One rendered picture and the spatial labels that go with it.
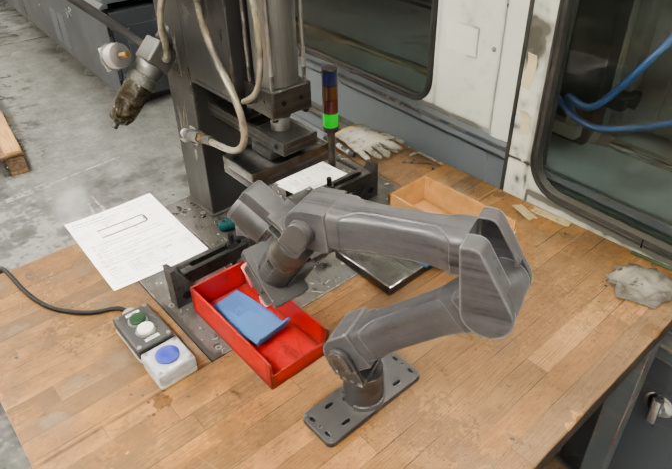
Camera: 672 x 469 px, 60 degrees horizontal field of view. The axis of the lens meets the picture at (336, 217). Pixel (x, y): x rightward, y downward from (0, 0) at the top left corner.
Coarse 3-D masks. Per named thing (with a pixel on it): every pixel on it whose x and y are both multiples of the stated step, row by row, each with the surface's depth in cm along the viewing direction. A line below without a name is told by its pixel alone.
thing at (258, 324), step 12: (228, 300) 112; (240, 300) 112; (252, 300) 112; (228, 312) 109; (252, 312) 109; (264, 312) 109; (240, 324) 107; (252, 324) 107; (264, 324) 106; (276, 324) 106; (252, 336) 104; (264, 336) 101
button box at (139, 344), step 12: (12, 276) 119; (24, 288) 116; (36, 300) 113; (60, 312) 111; (72, 312) 110; (84, 312) 110; (96, 312) 110; (132, 312) 107; (144, 312) 107; (120, 324) 104; (156, 324) 104; (120, 336) 106; (132, 336) 102; (144, 336) 101; (156, 336) 102; (168, 336) 102; (132, 348) 101; (144, 348) 100
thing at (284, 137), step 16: (224, 112) 118; (256, 112) 120; (256, 128) 111; (272, 128) 110; (288, 128) 110; (304, 128) 111; (256, 144) 111; (272, 144) 108; (288, 144) 106; (304, 144) 109; (320, 144) 114; (224, 160) 111; (240, 160) 109; (256, 160) 109; (272, 160) 109; (288, 160) 109; (304, 160) 112; (320, 160) 115; (240, 176) 109; (256, 176) 106; (272, 176) 108; (288, 176) 111
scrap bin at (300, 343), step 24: (240, 264) 113; (192, 288) 107; (216, 288) 112; (240, 288) 115; (216, 312) 102; (288, 312) 107; (240, 336) 97; (288, 336) 104; (312, 336) 103; (264, 360) 93; (288, 360) 100; (312, 360) 99
